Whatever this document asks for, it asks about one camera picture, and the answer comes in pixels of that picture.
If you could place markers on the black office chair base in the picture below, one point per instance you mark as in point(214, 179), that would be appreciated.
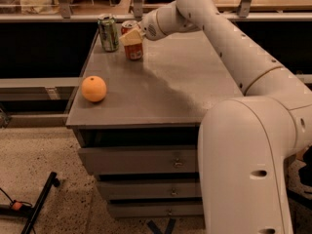
point(300, 178)

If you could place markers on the grey drawer cabinet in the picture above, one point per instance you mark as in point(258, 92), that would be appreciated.
point(160, 99)

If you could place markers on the top grey drawer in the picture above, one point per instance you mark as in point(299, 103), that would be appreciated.
point(134, 160)

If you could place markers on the grey drawer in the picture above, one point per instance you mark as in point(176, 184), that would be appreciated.
point(155, 209)
point(134, 160)
point(148, 190)

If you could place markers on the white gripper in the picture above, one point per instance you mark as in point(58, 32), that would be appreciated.
point(149, 28)

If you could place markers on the red coke can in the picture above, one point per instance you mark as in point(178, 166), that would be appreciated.
point(134, 52)

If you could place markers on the bottom grey drawer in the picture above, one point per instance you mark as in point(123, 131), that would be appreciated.
point(155, 209)

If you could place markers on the green soda can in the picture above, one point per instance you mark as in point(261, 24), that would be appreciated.
point(108, 33)

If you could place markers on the orange fruit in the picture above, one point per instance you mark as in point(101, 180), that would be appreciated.
point(93, 89)

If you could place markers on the middle grey drawer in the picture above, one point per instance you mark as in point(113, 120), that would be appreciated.
point(148, 190)

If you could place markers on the black stand with cable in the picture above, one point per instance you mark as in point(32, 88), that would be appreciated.
point(29, 212)

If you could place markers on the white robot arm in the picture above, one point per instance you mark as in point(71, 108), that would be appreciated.
point(243, 142)

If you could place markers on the metal railing frame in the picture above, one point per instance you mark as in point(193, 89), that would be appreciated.
point(89, 10)

